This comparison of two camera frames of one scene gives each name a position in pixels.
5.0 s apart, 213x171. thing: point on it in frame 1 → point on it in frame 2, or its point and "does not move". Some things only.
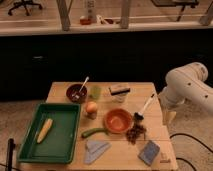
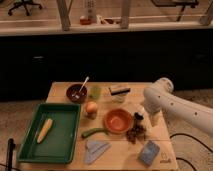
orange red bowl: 118,121 does not move
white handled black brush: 140,115 does not move
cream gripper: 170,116 → 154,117
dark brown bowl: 76,93 does not move
